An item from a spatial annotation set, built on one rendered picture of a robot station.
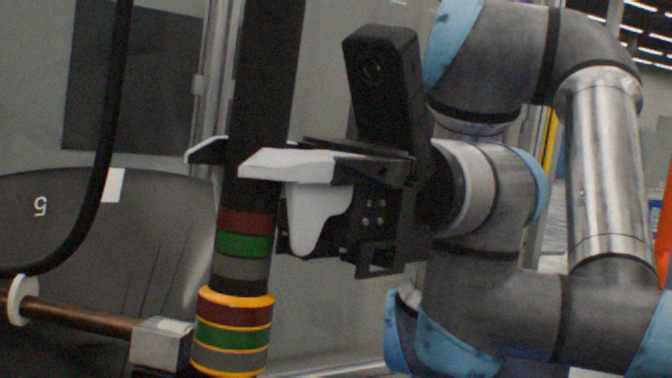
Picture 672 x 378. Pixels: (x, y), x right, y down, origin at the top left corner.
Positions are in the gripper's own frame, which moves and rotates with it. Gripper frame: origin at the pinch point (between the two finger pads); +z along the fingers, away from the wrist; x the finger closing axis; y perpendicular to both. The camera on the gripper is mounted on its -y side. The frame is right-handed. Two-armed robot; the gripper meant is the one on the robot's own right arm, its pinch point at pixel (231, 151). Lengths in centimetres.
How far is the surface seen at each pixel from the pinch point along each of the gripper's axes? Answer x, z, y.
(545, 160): 216, -538, 23
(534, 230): 218, -544, 77
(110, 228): 16.1, -4.9, 8.0
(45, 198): 21.3, -2.7, 6.8
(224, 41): 62, -57, -9
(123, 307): 11.3, -3.0, 12.3
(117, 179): 18.5, -6.8, 4.9
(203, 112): 62, -55, 2
